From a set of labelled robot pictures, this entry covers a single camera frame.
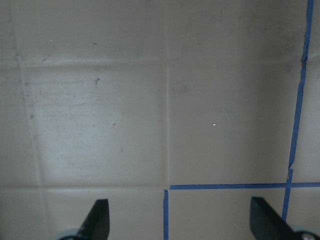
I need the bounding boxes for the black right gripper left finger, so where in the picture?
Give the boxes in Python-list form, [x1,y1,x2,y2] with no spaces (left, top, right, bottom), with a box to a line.
[76,199,110,240]

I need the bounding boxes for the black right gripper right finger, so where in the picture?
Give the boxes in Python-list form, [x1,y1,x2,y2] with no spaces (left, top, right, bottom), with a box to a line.
[249,197,302,240]

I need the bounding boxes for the brown paper table cover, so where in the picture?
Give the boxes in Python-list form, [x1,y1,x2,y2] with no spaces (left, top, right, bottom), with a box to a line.
[0,0,320,240]

